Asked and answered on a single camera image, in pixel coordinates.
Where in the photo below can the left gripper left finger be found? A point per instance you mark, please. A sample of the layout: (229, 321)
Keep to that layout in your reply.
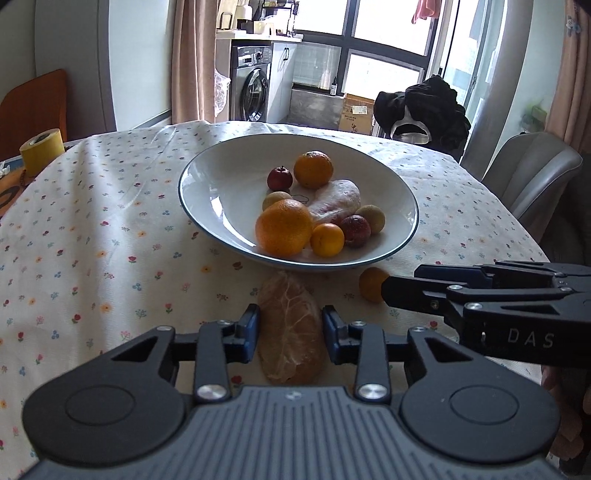
(221, 341)

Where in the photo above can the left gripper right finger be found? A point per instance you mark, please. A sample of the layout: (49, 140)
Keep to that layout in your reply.
(344, 341)

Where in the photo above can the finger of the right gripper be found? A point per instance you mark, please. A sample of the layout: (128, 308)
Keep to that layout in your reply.
(474, 277)
(422, 295)

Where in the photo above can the large peeled pomelo piece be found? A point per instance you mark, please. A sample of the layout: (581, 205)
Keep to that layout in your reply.
(291, 347)

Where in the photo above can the brown kiwi fruit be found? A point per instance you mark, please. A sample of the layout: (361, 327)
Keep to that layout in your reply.
(374, 216)
(273, 197)

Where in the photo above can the small red apple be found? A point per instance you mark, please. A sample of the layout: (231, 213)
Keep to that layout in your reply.
(356, 230)

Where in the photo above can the small orange mandarin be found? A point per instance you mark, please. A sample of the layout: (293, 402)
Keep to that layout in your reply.
(327, 240)

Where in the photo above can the small red plum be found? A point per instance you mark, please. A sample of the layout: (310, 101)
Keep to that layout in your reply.
(280, 179)

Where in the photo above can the white kitchen cabinet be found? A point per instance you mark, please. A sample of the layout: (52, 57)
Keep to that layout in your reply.
(281, 81)

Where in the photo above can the person's right hand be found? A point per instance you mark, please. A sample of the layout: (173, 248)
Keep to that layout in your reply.
(570, 387)

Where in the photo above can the small mandarin beside bowl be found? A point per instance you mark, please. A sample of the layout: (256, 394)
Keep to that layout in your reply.
(370, 284)

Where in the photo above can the large orange in bowl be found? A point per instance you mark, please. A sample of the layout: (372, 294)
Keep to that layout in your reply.
(284, 228)

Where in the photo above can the grey leather chair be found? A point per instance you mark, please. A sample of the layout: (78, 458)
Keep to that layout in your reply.
(529, 175)

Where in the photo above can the peeled pomelo segment in bowl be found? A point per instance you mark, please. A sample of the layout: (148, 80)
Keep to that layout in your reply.
(335, 201)

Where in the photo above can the floral white tablecloth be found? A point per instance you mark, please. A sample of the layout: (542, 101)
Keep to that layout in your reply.
(98, 250)

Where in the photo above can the black garment on chair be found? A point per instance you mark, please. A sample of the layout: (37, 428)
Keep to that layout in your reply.
(426, 114)

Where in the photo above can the right pink curtain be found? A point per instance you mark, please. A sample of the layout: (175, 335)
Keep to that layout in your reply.
(569, 117)

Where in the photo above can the pink curtain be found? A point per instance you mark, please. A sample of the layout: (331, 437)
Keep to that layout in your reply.
(192, 61)
(569, 117)

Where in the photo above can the cardboard box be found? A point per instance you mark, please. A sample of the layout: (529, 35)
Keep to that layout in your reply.
(357, 115)

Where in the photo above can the silver washing machine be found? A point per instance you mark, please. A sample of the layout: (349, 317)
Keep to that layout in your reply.
(250, 82)

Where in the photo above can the yellow tape roll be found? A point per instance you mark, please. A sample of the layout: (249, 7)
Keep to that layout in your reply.
(39, 151)

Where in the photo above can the orange chair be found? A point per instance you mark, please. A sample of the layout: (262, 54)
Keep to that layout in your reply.
(32, 108)

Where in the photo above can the wooden cutting board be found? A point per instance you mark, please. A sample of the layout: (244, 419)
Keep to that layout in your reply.
(225, 14)

